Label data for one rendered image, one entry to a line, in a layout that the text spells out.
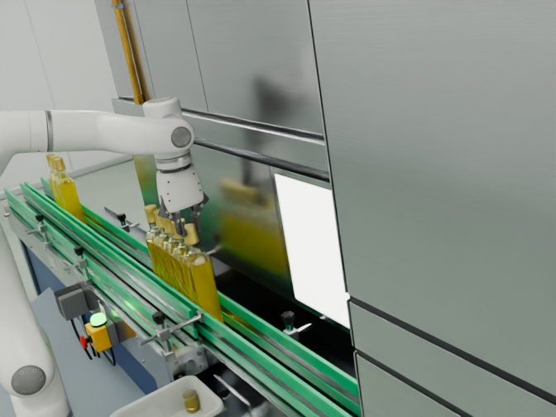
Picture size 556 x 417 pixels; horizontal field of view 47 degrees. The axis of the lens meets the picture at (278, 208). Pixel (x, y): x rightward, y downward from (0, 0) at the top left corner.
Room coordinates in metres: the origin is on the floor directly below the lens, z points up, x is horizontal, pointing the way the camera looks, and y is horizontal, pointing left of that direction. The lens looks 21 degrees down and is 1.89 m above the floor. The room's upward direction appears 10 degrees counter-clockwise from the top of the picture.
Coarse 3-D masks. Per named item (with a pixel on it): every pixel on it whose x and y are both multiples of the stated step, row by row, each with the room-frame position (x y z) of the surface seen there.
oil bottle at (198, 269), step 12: (204, 252) 1.47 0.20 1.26; (192, 264) 1.45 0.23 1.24; (204, 264) 1.46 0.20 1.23; (192, 276) 1.45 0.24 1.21; (204, 276) 1.46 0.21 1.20; (192, 288) 1.46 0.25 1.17; (204, 288) 1.45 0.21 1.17; (192, 300) 1.48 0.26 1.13; (204, 300) 1.45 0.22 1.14; (216, 300) 1.46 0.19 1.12; (216, 312) 1.46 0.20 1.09
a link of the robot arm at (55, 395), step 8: (40, 328) 1.38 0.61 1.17; (48, 344) 1.33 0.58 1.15; (56, 368) 1.37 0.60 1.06; (56, 376) 1.36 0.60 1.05; (56, 384) 1.34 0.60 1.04; (48, 392) 1.31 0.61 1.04; (56, 392) 1.32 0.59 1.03; (64, 392) 1.33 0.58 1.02; (16, 400) 1.30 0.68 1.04; (24, 400) 1.29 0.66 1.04; (32, 400) 1.29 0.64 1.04; (40, 400) 1.29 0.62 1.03; (48, 400) 1.29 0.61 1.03; (56, 400) 1.30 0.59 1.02; (64, 400) 1.31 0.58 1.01; (16, 408) 1.29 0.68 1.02; (24, 408) 1.28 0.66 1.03; (32, 408) 1.27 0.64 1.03; (40, 408) 1.27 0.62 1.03; (48, 408) 1.27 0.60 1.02; (56, 408) 1.28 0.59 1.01; (64, 408) 1.30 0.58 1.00; (24, 416) 1.27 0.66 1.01; (32, 416) 1.26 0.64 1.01; (40, 416) 1.26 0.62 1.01; (48, 416) 1.26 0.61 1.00; (56, 416) 1.27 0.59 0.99; (64, 416) 1.29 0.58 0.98
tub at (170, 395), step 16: (176, 384) 1.30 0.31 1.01; (192, 384) 1.31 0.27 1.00; (144, 400) 1.26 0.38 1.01; (160, 400) 1.27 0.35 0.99; (176, 400) 1.29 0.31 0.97; (208, 400) 1.24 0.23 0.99; (112, 416) 1.21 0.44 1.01; (128, 416) 1.23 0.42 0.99; (144, 416) 1.25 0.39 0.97; (160, 416) 1.27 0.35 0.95; (176, 416) 1.27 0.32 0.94; (192, 416) 1.26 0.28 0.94; (208, 416) 1.16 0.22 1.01
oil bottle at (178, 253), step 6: (174, 252) 1.52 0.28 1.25; (180, 252) 1.50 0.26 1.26; (174, 258) 1.53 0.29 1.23; (180, 258) 1.49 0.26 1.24; (180, 264) 1.49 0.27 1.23; (180, 270) 1.50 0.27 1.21; (180, 276) 1.51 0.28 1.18; (180, 282) 1.52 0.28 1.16; (186, 282) 1.49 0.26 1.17; (180, 288) 1.53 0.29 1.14; (186, 288) 1.49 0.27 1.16; (186, 294) 1.50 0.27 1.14
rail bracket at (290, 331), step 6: (288, 312) 1.25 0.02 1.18; (282, 318) 1.24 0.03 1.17; (288, 318) 1.23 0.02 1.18; (294, 318) 1.24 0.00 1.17; (288, 324) 1.23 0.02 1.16; (306, 324) 1.27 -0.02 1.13; (288, 330) 1.24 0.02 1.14; (294, 330) 1.24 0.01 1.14; (300, 330) 1.25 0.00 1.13; (294, 336) 1.23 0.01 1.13
